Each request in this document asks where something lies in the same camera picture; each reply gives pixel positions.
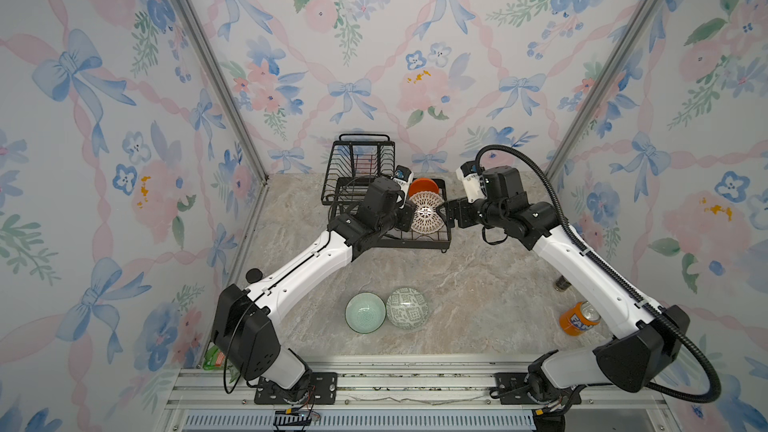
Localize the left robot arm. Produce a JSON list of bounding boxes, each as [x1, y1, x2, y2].
[[211, 166, 413, 396]]

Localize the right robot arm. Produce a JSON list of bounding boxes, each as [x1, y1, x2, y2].
[[444, 161, 690, 403]]

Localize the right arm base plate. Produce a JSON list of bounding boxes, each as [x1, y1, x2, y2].
[[489, 372, 582, 408]]

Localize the black wire dish rack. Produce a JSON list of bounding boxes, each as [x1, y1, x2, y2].
[[321, 133, 451, 254]]

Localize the pale green bowl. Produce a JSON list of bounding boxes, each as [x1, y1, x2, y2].
[[345, 292, 386, 334]]

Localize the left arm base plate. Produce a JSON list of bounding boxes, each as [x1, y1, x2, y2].
[[254, 372, 338, 406]]

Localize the white brown patterned bowl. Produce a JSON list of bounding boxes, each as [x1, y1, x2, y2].
[[410, 191, 445, 235]]

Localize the dark cap spice bottle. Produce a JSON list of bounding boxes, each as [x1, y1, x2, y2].
[[553, 276, 571, 292]]

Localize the green white patterned bowl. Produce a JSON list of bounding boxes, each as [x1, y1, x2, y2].
[[386, 287, 429, 330]]

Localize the orange bowl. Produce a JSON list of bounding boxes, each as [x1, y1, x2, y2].
[[408, 177, 440, 197]]

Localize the green packet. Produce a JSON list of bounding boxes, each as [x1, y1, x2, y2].
[[201, 344, 226, 371]]

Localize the black corrugated cable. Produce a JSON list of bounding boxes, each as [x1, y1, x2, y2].
[[473, 144, 722, 404]]

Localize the left dark cap bottle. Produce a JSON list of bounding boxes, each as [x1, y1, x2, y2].
[[245, 268, 264, 284]]

